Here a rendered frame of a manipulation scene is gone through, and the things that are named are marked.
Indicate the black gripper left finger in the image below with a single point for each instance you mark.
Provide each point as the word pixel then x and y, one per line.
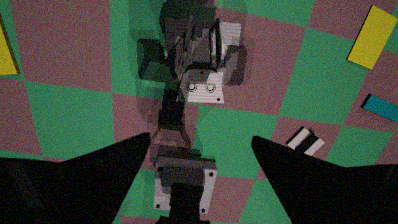
pixel 88 189

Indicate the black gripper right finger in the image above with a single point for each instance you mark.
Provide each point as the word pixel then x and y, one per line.
pixel 314 191

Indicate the teal flat bar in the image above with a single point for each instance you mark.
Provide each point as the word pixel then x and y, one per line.
pixel 381 107

